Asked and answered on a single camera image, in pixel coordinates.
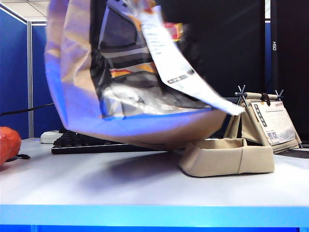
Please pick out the black computer keyboard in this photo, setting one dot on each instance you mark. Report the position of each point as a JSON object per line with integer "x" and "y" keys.
{"x": 84, "y": 145}

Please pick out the black monitor with HSO logo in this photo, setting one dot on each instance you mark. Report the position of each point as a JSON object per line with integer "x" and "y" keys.
{"x": 294, "y": 60}

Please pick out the white desk calendar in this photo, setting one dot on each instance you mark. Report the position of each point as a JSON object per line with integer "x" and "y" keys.
{"x": 277, "y": 120}

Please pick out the beige fabric calendar stand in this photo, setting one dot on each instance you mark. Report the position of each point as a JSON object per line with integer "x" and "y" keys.
{"x": 248, "y": 120}

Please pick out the white computer mouse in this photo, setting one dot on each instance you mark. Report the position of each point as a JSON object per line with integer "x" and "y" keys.
{"x": 48, "y": 137}

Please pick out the beige fabric tray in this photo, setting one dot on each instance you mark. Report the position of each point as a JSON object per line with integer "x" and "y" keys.
{"x": 217, "y": 162}

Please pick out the blue side partition panel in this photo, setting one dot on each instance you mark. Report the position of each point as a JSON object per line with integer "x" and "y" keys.
{"x": 13, "y": 72}

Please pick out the orange fruit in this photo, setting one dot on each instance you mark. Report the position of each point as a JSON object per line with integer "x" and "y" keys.
{"x": 9, "y": 142}

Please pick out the large black monitor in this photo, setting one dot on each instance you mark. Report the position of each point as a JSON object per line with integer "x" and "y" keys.
{"x": 229, "y": 36}

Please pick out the blue rear partition panel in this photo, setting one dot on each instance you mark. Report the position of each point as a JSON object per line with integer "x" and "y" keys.
{"x": 39, "y": 72}

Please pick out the white printed receipt slip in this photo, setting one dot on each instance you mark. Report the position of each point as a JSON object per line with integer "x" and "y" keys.
{"x": 173, "y": 65}

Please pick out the black desk mat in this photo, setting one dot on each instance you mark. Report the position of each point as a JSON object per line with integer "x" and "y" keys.
{"x": 297, "y": 154}

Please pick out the brown printed paper bag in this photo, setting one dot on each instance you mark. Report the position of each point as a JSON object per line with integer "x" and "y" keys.
{"x": 77, "y": 72}

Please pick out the grey partition post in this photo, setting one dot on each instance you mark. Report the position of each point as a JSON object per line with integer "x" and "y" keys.
{"x": 30, "y": 84}

